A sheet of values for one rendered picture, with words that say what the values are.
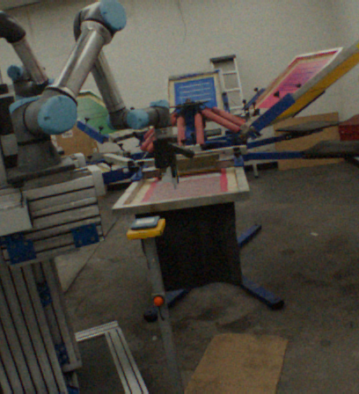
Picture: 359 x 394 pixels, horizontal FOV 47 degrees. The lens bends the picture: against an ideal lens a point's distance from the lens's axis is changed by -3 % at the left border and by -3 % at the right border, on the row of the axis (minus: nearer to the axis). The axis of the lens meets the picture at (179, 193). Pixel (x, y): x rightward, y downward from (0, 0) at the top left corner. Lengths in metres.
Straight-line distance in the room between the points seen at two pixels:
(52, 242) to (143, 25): 5.27
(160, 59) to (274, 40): 1.67
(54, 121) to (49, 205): 0.31
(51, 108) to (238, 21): 5.33
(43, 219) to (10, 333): 0.57
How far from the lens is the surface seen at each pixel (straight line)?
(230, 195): 1.74
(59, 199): 1.47
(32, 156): 1.45
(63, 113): 1.34
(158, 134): 1.69
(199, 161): 2.30
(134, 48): 6.54
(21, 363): 1.92
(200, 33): 6.45
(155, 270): 1.67
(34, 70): 2.14
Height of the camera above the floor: 1.45
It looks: 14 degrees down
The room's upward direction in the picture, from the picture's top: 9 degrees counter-clockwise
